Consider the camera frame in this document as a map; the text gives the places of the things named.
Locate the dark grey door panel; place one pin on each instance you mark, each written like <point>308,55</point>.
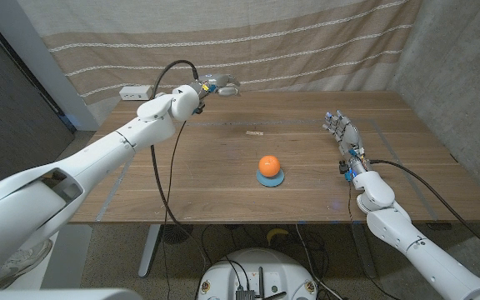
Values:
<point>15,125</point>

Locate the grey sneaker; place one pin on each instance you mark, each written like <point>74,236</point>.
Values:
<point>19,262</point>

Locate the grey table leg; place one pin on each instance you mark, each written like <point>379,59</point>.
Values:
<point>365,254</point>

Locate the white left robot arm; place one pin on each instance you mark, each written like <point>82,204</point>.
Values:
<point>98,154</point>

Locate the yellow banana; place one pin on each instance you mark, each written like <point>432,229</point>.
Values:
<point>276,232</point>

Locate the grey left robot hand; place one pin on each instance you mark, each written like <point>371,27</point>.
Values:
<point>221,83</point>

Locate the blue round coaster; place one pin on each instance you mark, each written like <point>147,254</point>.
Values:
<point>270,182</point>

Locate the grey tape outline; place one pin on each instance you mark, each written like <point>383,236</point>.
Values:
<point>290,122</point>

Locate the black round floor fan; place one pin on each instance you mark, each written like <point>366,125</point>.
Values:
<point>176,233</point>

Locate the white table leg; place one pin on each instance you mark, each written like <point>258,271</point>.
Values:
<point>150,250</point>

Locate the orange ball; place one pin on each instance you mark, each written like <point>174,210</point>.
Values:
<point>269,165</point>

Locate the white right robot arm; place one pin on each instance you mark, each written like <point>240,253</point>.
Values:
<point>406,237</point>

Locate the beige striped backdrop cloth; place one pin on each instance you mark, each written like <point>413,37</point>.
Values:
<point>265,41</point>

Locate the white power strip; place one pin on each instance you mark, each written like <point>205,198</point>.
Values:
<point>133,93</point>

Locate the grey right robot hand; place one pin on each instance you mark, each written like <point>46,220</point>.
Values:
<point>348,137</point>

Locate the white robot torso base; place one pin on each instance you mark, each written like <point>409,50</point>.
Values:
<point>223,275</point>

